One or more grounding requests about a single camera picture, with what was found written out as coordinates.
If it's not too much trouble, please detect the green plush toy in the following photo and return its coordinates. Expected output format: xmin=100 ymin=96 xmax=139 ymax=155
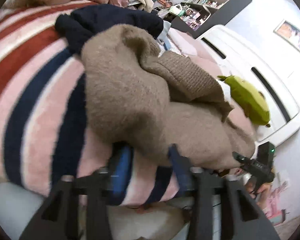
xmin=217 ymin=75 xmax=271 ymax=127

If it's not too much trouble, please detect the striped pink fleece blanket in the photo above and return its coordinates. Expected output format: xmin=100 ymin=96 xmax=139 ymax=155
xmin=0 ymin=0 xmax=191 ymax=207

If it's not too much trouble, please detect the person's right hand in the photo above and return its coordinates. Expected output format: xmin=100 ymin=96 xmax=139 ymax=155
xmin=245 ymin=179 xmax=272 ymax=211

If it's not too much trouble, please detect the light blue garment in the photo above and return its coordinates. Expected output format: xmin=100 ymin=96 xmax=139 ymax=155
xmin=157 ymin=21 xmax=171 ymax=50

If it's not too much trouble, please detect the dark bookshelf with items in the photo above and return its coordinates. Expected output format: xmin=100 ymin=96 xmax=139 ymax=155
xmin=164 ymin=0 xmax=252 ymax=38

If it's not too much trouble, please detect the brown fuzzy knit sweater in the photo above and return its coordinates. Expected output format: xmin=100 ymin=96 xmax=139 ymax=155
xmin=81 ymin=24 xmax=255 ymax=170

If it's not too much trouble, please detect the white bed headboard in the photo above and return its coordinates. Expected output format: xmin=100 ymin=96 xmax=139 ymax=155
xmin=196 ymin=25 xmax=300 ymax=147

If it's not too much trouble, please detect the framed wall picture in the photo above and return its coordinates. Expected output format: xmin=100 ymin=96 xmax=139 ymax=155
xmin=274 ymin=20 xmax=300 ymax=52

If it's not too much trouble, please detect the black garment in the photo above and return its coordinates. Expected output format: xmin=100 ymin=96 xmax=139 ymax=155
xmin=55 ymin=4 xmax=164 ymax=55

